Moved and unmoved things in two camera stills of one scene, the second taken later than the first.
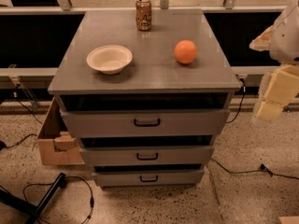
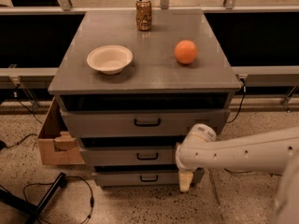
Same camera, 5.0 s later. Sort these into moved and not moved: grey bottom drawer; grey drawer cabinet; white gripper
Moved: white gripper
Not moved: grey drawer cabinet; grey bottom drawer
